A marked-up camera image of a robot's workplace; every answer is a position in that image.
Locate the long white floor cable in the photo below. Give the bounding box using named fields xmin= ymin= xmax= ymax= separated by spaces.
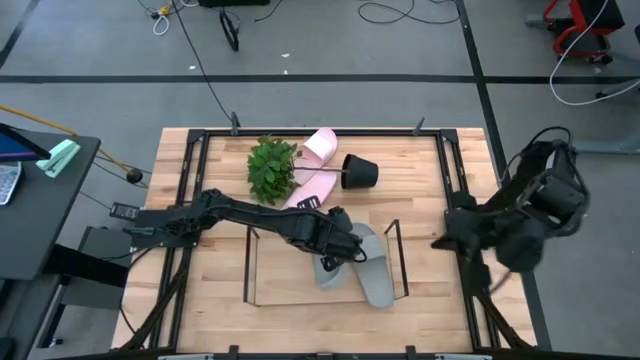
xmin=548 ymin=0 xmax=640 ymax=107

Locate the yellow cord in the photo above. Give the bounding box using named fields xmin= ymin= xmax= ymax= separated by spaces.
xmin=0 ymin=103 xmax=151 ymax=190

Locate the tablet with blue screen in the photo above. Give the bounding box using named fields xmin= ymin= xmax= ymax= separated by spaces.
xmin=0 ymin=122 xmax=52 ymax=163

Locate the mint green stapler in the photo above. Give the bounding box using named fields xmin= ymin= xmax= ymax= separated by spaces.
xmin=35 ymin=138 xmax=82 ymax=179

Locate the gray chair base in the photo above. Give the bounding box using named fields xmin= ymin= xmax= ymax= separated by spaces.
xmin=572 ymin=77 xmax=640 ymax=156

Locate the black plant pot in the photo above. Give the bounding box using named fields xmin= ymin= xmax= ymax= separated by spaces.
xmin=340 ymin=153 xmax=380 ymax=191

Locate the black side desk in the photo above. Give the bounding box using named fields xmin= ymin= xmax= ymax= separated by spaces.
xmin=0 ymin=128 xmax=102 ymax=282

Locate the red and black cart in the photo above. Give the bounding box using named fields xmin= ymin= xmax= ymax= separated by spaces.
xmin=542 ymin=0 xmax=626 ymax=65

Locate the black strap loop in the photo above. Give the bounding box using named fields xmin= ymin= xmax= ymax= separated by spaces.
xmin=218 ymin=8 xmax=241 ymax=53

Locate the gray rubber slide sandal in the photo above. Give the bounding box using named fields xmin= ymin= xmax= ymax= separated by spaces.
xmin=348 ymin=222 xmax=396 ymax=310
xmin=312 ymin=252 xmax=352 ymax=290

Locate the coiled white cable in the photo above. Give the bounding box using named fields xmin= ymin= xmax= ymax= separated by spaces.
xmin=151 ymin=3 xmax=172 ymax=37

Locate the black power adapter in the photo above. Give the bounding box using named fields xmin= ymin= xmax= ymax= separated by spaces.
xmin=109 ymin=201 xmax=142 ymax=222

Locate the white calculator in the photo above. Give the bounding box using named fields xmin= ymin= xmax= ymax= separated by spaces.
xmin=0 ymin=160 xmax=24 ymax=207

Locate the long black floor cable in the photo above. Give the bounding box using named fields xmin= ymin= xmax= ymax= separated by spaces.
xmin=171 ymin=0 xmax=235 ymax=124

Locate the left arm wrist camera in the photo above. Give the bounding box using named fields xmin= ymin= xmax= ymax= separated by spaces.
xmin=329 ymin=205 xmax=357 ymax=232

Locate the black looped floor cable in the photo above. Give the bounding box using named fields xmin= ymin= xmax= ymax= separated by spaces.
xmin=356 ymin=0 xmax=462 ymax=26

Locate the green artificial plant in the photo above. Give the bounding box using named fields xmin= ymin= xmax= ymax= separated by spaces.
xmin=246 ymin=134 xmax=347 ymax=207

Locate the pink rubber slide sandal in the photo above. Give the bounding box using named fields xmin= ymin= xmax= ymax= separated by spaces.
xmin=293 ymin=126 xmax=340 ymax=174
xmin=282 ymin=169 xmax=339 ymax=210

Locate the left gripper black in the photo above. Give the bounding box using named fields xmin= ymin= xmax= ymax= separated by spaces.
xmin=288 ymin=209 xmax=364 ymax=262

